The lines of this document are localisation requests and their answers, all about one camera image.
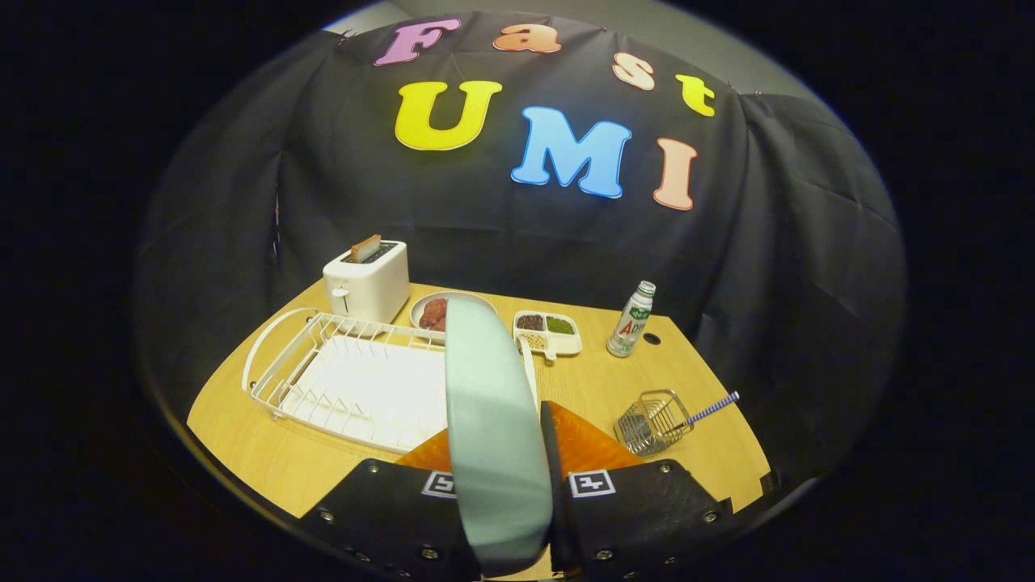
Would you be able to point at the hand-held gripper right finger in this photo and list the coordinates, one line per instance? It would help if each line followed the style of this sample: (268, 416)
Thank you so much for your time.
(554, 444)

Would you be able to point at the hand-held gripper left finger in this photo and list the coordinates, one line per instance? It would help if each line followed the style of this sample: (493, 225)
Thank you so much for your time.
(388, 509)

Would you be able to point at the light green plate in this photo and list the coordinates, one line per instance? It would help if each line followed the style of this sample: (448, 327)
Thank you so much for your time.
(493, 436)

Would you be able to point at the small white meat plate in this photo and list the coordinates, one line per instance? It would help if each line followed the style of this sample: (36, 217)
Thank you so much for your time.
(420, 305)

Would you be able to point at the white divided bean tray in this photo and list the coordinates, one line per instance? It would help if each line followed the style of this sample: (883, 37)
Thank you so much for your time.
(566, 343)

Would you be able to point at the pale yellow beans pile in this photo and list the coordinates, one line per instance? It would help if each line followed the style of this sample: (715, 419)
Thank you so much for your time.
(533, 340)

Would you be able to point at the green mung beans pile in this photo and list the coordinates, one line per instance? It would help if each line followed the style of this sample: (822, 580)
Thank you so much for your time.
(560, 325)

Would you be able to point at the dark red beans pile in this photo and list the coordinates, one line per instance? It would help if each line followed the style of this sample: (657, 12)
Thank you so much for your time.
(530, 322)

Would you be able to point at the white green label bottle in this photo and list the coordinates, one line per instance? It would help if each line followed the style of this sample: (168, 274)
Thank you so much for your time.
(629, 327)

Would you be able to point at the sliced red meat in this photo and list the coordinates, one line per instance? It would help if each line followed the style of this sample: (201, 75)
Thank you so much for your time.
(434, 314)

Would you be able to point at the white toaster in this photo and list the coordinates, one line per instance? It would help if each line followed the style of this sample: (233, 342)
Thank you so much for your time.
(372, 287)

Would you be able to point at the toasted bread slice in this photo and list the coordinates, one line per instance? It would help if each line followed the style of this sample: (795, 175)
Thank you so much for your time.
(365, 249)

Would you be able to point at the black backdrop cloth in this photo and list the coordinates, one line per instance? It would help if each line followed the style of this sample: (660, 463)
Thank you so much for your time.
(768, 242)

